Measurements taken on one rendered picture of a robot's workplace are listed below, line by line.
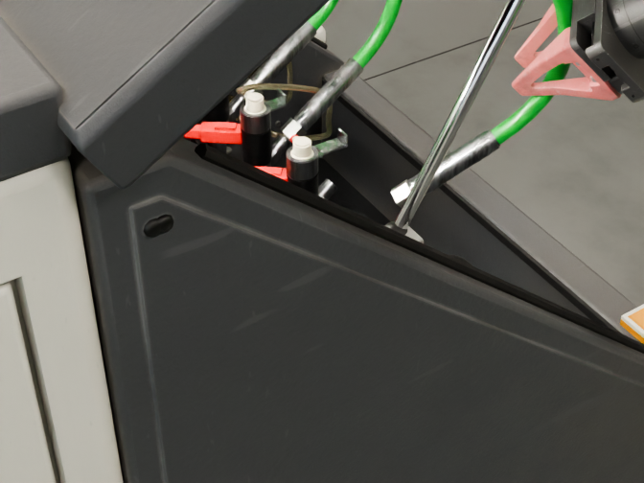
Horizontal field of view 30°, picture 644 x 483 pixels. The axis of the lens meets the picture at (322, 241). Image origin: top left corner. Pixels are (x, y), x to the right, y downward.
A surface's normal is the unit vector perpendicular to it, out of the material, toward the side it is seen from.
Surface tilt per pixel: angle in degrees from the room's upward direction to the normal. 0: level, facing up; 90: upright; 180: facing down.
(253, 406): 90
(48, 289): 90
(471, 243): 90
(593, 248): 0
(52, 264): 90
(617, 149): 0
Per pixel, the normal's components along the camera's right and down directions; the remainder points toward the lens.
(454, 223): -0.84, 0.36
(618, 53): 0.71, -0.30
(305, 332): 0.54, 0.55
